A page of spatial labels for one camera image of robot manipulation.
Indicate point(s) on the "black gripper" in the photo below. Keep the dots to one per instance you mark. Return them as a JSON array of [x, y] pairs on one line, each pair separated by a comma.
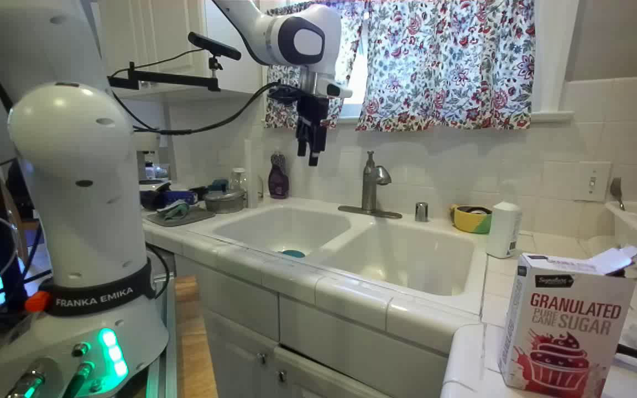
[[312, 115]]

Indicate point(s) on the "brushed metal faucet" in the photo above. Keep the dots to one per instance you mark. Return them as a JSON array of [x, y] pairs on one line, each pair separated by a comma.
[[371, 184]]

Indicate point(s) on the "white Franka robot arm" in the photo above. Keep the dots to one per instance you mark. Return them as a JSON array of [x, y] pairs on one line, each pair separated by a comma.
[[76, 184]]

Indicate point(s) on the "purple soap bottle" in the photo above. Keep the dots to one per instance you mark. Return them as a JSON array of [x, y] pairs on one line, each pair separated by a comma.
[[278, 176]]

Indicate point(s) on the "small white pump bottle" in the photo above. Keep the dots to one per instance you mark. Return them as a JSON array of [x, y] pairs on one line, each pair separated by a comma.
[[241, 184]]

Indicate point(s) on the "grey bowl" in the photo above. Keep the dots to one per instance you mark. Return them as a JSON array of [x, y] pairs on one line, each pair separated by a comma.
[[224, 200]]

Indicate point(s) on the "green cup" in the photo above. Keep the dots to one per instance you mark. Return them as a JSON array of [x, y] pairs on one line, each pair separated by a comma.
[[296, 253]]

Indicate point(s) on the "small silver sink cap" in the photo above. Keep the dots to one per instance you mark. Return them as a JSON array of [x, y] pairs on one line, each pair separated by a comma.
[[421, 213]]

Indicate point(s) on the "grey dish tray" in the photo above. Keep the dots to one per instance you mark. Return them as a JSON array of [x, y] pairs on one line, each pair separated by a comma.
[[179, 213]]

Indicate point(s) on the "white double basin sink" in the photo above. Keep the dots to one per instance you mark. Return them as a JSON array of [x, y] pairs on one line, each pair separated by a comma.
[[409, 257]]

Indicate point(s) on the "floral curtain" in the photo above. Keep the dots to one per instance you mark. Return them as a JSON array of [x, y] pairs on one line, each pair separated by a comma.
[[443, 57], [552, 57]]

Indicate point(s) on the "yellow sponge bowl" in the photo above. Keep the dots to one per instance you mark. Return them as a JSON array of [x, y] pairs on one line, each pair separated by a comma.
[[471, 222]]

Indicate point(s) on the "white lower cabinets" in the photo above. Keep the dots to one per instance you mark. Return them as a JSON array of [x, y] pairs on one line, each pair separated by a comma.
[[332, 345]]

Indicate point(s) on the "white cabinets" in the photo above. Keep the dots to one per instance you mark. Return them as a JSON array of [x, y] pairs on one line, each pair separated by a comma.
[[332, 345], [149, 28]]

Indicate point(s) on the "white upper cabinets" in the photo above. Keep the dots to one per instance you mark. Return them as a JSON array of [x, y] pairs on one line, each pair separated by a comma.
[[149, 28]]

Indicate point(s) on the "white cylindrical bottle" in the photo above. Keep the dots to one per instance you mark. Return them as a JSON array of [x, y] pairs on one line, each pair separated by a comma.
[[506, 232]]

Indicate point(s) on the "granulated sugar box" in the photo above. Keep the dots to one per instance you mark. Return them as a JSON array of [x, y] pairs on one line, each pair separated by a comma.
[[569, 324]]

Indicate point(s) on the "black exterior camera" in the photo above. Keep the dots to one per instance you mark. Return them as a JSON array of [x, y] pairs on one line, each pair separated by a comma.
[[214, 44]]

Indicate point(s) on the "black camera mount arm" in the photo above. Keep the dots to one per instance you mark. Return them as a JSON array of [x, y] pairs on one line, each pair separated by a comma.
[[164, 78]]

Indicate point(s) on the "white wall outlet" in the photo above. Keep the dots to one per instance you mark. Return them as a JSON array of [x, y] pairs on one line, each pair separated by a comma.
[[594, 179]]

